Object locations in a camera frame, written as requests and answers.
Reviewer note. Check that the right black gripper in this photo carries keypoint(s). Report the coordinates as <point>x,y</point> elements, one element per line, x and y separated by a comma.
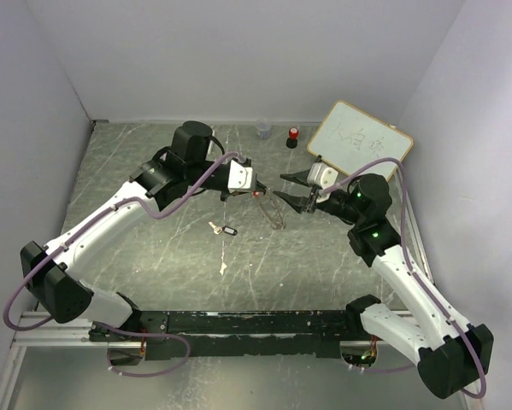
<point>302,202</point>

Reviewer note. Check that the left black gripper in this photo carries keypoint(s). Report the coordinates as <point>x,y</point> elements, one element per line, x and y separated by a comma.
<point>259,186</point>

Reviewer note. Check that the metal disc with keyrings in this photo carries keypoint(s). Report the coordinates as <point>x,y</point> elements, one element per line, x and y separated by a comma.
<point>271,210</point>

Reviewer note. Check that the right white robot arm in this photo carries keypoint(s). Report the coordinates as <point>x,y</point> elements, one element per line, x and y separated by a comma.
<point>448,351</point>

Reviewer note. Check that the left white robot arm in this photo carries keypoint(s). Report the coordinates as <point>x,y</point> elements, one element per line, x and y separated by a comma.
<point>54,272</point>

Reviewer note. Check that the red black stamp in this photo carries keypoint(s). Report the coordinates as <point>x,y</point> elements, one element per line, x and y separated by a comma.
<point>291,141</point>

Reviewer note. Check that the key with black tag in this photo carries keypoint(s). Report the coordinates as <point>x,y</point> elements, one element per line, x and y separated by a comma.
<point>217,230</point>

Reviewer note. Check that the small clear cup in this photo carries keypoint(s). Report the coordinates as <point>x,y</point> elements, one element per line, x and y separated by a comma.
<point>263,128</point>

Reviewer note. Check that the small whiteboard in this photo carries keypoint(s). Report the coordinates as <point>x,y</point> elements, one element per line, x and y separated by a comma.
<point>348,139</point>

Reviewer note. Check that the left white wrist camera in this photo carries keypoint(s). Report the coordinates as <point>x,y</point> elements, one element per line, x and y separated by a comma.
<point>241,178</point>

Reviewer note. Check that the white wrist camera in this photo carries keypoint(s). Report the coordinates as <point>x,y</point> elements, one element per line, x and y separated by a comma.
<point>241,178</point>
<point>322,175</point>

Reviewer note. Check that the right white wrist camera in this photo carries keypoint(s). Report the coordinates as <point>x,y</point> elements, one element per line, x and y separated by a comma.
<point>322,175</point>

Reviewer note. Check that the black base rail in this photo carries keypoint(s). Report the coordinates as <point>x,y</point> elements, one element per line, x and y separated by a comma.
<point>164,335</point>

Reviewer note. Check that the aluminium frame rail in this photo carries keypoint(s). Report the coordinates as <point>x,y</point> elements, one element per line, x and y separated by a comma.
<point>51,334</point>

